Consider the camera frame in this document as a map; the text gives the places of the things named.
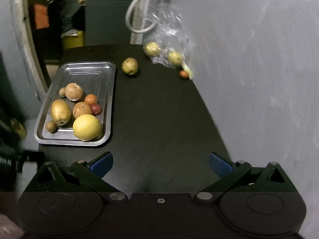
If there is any large yellow lemon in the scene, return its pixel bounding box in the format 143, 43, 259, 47
72, 114, 102, 141

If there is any small red tomato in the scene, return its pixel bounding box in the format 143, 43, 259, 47
91, 104, 102, 115

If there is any brown striped fruit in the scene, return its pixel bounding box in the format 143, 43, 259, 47
65, 83, 83, 101
73, 102, 92, 119

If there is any metal tray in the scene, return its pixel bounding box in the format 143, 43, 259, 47
33, 61, 117, 147

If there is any orange tangerine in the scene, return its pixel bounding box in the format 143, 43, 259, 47
84, 94, 97, 107

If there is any small orange tomato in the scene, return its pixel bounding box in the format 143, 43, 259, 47
179, 70, 189, 79

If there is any green leek stalk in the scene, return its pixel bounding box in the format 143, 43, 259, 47
182, 62, 194, 80

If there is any right bagged pear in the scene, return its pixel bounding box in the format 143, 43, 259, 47
167, 51, 184, 66

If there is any bagged pear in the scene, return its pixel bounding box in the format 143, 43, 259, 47
143, 42, 161, 57
167, 51, 184, 66

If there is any yellow jerry can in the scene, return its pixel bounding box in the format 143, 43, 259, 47
62, 31, 85, 50

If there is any left bagged pear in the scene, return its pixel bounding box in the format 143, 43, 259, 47
143, 42, 161, 57

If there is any dark grey cabinet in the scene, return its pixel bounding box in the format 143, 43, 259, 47
85, 0, 132, 46

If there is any clear plastic bag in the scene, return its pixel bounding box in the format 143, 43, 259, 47
143, 3, 190, 68

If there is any white hose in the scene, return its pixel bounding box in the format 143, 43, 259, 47
125, 0, 165, 35

